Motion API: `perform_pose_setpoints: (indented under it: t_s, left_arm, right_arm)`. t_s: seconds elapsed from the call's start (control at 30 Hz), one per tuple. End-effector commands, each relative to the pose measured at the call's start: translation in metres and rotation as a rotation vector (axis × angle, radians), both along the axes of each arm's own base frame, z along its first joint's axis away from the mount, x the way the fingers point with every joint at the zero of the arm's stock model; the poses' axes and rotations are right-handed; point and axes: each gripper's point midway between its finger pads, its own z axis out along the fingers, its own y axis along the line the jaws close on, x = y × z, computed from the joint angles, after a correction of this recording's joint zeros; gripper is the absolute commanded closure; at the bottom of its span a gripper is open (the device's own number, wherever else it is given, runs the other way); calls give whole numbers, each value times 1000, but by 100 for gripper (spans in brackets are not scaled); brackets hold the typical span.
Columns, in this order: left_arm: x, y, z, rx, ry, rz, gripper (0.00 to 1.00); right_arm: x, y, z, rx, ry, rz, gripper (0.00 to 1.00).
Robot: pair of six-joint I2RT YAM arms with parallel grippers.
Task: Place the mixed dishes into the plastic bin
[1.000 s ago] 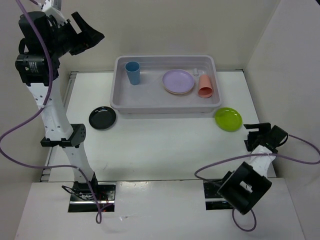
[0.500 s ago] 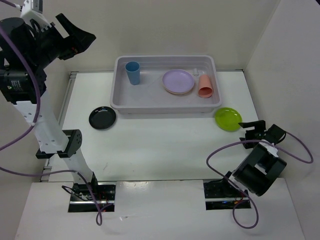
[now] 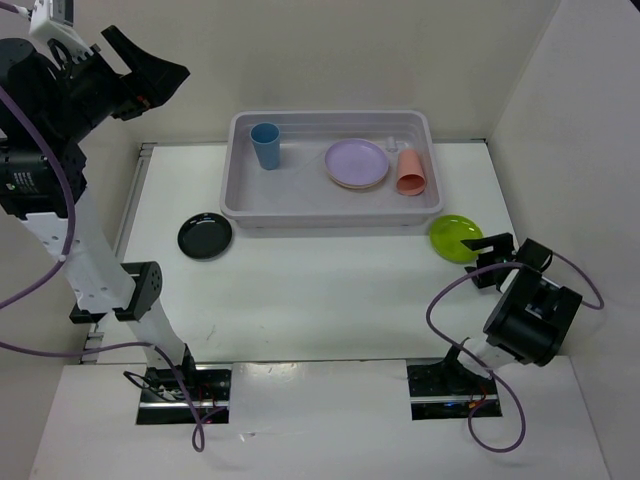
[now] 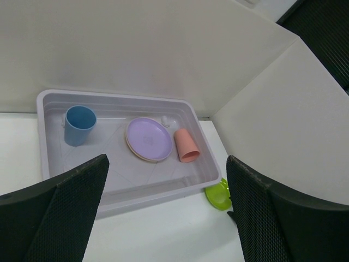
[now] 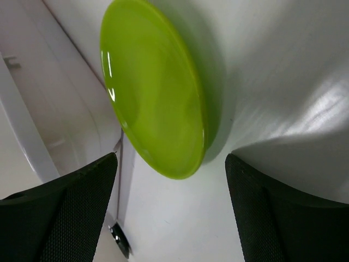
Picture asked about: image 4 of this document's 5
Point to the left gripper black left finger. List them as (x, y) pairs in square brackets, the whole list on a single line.
[(53, 219)]

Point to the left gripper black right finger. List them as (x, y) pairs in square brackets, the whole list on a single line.
[(278, 223)]

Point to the blue plastic cup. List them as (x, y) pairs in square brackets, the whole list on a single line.
[(79, 122)]

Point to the coral plastic cup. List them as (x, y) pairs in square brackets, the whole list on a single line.
[(186, 147)]

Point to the purple plastic plate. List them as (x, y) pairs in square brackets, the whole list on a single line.
[(148, 139)]

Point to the lavender plastic bin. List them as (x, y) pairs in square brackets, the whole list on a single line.
[(132, 183)]

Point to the green plastic plate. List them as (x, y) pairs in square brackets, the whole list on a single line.
[(219, 195)]

